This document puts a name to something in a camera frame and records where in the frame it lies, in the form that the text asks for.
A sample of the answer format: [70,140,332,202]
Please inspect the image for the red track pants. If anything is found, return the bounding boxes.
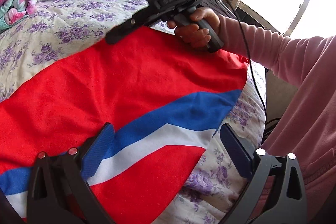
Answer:
[1,27,248,223]

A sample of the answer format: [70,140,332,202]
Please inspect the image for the pink sleeved right forearm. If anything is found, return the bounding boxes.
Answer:
[219,16,335,89]

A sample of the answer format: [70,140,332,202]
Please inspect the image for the right hand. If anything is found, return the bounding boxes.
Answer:
[167,7,221,48]

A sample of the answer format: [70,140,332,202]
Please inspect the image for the folded grey garment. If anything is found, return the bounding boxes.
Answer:
[199,0,237,19]

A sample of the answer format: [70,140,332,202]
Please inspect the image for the purple floral bedspread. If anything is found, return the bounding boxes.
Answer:
[1,0,265,223]

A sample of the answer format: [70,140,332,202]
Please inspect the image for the black cable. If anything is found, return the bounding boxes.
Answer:
[175,0,268,135]

